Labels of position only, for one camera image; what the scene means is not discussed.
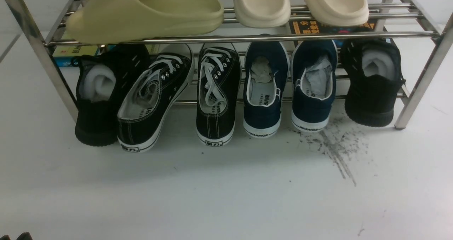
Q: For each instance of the navy slip-on shoe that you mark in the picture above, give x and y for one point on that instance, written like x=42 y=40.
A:
x=266 y=72
x=312 y=66

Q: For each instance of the black knit sneaker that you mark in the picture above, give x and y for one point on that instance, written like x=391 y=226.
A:
x=374 y=70
x=103 y=83

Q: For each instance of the stainless steel shoe rack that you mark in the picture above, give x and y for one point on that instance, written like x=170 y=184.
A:
x=387 y=9

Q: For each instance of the black canvas lace sneaker right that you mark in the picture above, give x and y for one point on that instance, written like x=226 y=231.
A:
x=219 y=78

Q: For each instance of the black canvas lace sneaker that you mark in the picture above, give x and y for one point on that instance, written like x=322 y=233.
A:
x=219 y=78
x=144 y=108

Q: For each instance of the black canvas lace sneaker left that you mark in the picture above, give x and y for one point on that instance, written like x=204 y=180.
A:
x=144 y=108

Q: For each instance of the cream foam slipper left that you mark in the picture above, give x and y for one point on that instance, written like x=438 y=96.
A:
x=262 y=13

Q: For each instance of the cream foam slipper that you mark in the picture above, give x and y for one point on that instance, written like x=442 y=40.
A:
x=262 y=13
x=339 y=13

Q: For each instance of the cream foam slipper right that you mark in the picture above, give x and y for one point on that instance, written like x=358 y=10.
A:
x=339 y=13

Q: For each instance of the olive green foam slipper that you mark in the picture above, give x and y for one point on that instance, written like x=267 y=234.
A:
x=114 y=21

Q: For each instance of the yellow blue book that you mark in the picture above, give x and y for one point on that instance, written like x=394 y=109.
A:
x=63 y=54

